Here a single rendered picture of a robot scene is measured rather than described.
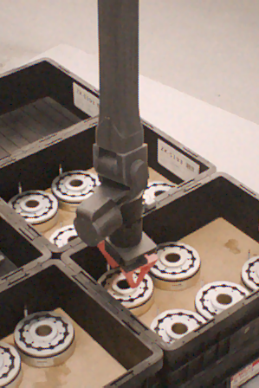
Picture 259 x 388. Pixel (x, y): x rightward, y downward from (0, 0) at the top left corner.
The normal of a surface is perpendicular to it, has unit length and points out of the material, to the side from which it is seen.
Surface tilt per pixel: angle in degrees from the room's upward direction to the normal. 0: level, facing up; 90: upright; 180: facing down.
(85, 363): 0
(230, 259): 0
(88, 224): 91
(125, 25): 83
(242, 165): 0
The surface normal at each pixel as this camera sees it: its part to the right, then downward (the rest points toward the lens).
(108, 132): -0.66, 0.35
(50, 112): -0.01, -0.78
